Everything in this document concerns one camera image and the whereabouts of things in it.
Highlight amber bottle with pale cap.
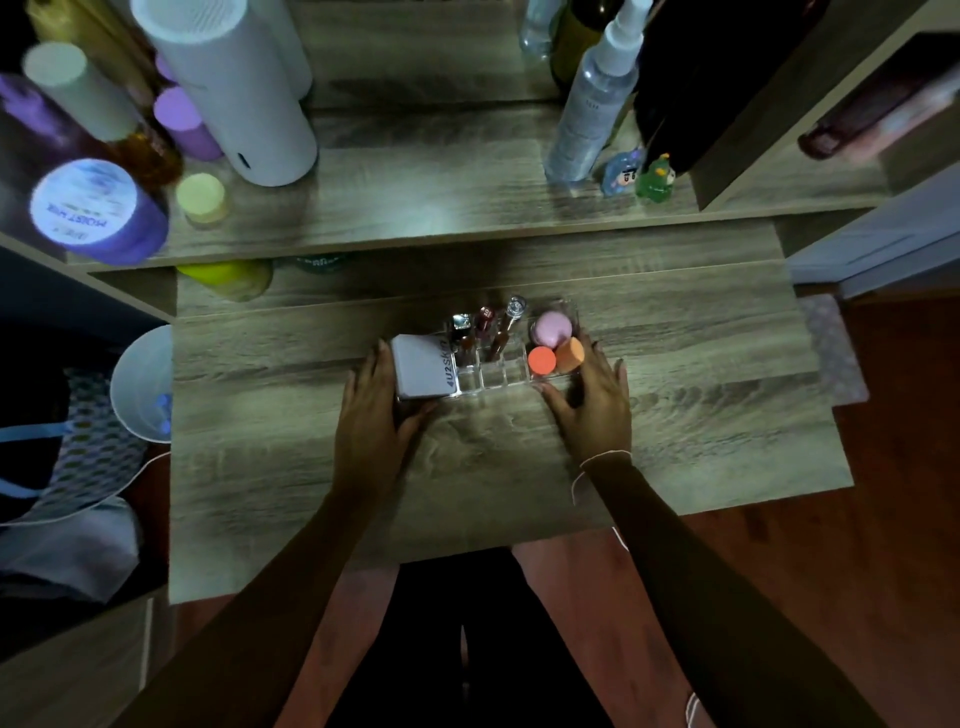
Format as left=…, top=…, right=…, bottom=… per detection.
left=22, top=41, right=186, bottom=193

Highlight white cabinet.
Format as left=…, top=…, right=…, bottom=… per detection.
left=783, top=160, right=960, bottom=300

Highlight blue toy figurine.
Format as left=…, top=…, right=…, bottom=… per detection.
left=601, top=148, right=645, bottom=198

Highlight patterned translucent mat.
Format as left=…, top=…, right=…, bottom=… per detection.
left=796, top=293, right=872, bottom=407

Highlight dark purple bottle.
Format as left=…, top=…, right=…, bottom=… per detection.
left=0, top=71, right=80, bottom=155

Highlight white square compact case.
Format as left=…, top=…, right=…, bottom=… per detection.
left=390, top=333, right=460, bottom=400

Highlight yellow round jar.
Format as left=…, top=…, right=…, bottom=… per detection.
left=177, top=258, right=274, bottom=303

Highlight clear spray bottle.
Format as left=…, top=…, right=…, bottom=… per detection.
left=543, top=0, right=654, bottom=188

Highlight white plastic bowl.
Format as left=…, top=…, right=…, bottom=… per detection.
left=109, top=324, right=175, bottom=444

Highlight person's right forearm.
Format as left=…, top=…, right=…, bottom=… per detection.
left=581, top=456, right=890, bottom=728

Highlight white cable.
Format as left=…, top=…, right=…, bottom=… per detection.
left=0, top=450, right=173, bottom=531

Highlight yellow-gold bottle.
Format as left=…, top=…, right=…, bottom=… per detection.
left=26, top=0, right=155, bottom=80

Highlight person's right hand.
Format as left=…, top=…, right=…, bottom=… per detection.
left=535, top=337, right=635, bottom=470

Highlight slim white cylinder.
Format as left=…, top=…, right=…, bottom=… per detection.
left=247, top=0, right=315, bottom=100

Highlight clear-capped lip gloss tube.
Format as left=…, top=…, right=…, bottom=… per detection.
left=491, top=294, right=529, bottom=361

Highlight silver-capped lipstick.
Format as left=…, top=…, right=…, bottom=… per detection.
left=450, top=313, right=476, bottom=369

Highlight pink makeup sponge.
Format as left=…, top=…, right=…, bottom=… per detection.
left=531, top=311, right=576, bottom=351

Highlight brown pink tube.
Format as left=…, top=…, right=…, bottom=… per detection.
left=797, top=56, right=960, bottom=163

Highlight white string bracelet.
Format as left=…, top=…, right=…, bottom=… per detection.
left=570, top=449, right=633, bottom=553

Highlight dark olive glass bottle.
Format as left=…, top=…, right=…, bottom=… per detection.
left=549, top=0, right=625, bottom=96

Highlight grey cloth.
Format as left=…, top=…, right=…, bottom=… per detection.
left=0, top=497, right=145, bottom=603

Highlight small yellow jar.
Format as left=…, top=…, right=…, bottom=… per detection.
left=175, top=172, right=231, bottom=227

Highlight small clear bottle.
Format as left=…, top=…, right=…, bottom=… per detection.
left=519, top=0, right=565, bottom=63

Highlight purple-lidded jar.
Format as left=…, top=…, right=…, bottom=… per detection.
left=30, top=158, right=171, bottom=268

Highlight black shorts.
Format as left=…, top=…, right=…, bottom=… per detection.
left=326, top=546, right=616, bottom=728

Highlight purple-capped bottle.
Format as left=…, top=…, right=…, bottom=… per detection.
left=153, top=85, right=225, bottom=163

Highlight wooden vanity shelf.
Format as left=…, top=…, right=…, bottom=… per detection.
left=63, top=0, right=960, bottom=275

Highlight person's left forearm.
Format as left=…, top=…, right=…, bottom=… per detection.
left=112, top=480, right=391, bottom=728

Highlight large white cylinder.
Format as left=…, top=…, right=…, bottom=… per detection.
left=131, top=0, right=319, bottom=188

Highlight person's left hand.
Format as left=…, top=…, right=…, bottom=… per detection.
left=330, top=339, right=441, bottom=495

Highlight clear acrylic cosmetics organizer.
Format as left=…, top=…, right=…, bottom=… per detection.
left=393, top=297, right=591, bottom=403

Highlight large black container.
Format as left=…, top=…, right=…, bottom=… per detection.
left=633, top=0, right=831, bottom=178

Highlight green toy figurine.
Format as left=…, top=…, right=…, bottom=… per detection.
left=636, top=153, right=678, bottom=204

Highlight patterned fabric bag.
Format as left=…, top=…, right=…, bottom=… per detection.
left=0, top=366, right=153, bottom=526

